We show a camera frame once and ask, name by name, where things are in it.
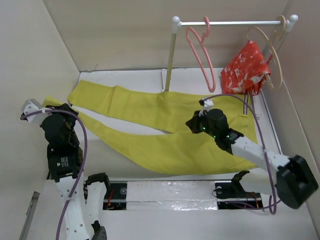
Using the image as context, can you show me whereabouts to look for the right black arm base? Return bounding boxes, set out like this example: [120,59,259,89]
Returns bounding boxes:
[211,180,263,210]

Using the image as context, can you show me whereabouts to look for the white clothes rack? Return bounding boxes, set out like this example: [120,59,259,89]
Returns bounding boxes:
[162,14,299,93]

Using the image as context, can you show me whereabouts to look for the beige wooden hanger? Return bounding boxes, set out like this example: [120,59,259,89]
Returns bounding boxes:
[246,15,287,90]

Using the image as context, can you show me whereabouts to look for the pink plastic hanger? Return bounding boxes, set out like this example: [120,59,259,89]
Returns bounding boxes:
[185,16,217,93]

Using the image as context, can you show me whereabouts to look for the silver tape strip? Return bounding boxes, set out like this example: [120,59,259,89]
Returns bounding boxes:
[126,180,218,211]

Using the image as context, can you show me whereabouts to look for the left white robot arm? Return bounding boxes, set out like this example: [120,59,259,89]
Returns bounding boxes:
[40,103,112,240]

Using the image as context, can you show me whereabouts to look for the yellow-green trousers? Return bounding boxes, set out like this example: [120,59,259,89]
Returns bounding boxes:
[41,79,258,176]

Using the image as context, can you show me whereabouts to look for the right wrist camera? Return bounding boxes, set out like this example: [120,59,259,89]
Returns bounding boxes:
[199,98,214,112]

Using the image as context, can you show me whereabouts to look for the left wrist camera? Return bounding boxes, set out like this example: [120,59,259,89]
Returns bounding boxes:
[21,99,46,125]

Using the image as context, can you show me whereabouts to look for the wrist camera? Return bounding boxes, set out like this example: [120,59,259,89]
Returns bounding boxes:
[199,98,214,112]
[21,99,46,125]

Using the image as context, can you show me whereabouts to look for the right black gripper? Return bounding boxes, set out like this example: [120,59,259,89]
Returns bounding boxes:
[185,109,218,139]

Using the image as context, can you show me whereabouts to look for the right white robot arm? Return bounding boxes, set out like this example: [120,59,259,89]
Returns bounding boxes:
[185,109,319,209]

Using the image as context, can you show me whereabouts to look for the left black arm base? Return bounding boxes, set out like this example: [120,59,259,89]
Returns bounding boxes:
[102,181,128,211]

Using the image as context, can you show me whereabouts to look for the red white patterned garment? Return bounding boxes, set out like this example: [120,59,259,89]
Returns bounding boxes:
[220,40,271,96]

